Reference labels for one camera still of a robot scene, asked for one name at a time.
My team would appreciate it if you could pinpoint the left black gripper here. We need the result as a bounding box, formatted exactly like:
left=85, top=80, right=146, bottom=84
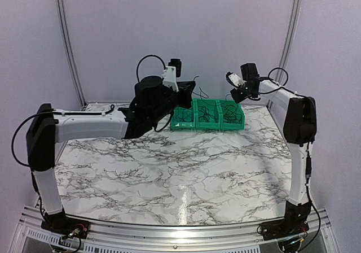
left=150, top=81, right=196, bottom=124

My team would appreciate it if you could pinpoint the light blue cable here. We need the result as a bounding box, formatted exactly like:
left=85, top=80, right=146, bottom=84
left=174, top=108, right=194, bottom=123

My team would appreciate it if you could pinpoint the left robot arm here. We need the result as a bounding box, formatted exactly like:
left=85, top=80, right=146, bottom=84
left=14, top=59, right=196, bottom=233

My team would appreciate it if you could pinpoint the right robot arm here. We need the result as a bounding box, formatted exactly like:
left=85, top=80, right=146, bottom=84
left=226, top=63, right=317, bottom=236

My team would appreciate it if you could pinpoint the left green storage bin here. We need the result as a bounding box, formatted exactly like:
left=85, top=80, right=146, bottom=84
left=170, top=107, right=196, bottom=131

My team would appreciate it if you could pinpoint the green storage bin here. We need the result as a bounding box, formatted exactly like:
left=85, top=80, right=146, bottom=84
left=219, top=100, right=245, bottom=131
left=193, top=99, right=221, bottom=130
left=170, top=107, right=196, bottom=131

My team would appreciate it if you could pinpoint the right green storage bin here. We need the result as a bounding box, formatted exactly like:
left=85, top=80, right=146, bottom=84
left=219, top=100, right=245, bottom=131

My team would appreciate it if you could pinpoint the middle green storage bin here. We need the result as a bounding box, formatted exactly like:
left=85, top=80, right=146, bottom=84
left=193, top=99, right=221, bottom=130

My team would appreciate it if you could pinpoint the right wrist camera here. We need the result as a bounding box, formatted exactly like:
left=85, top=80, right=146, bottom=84
left=226, top=72, right=244, bottom=88

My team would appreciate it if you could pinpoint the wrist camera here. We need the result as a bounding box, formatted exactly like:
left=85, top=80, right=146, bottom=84
left=226, top=72, right=244, bottom=88
left=162, top=58, right=182, bottom=93

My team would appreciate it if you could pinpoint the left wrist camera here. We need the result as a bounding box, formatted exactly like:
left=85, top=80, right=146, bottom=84
left=162, top=58, right=182, bottom=93

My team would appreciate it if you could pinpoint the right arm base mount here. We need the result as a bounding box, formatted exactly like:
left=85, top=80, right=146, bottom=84
left=257, top=219, right=309, bottom=241

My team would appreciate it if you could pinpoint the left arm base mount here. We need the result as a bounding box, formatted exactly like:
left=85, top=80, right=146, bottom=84
left=41, top=218, right=90, bottom=239

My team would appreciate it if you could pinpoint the front aluminium rail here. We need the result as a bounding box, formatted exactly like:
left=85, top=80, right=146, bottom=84
left=16, top=216, right=339, bottom=253

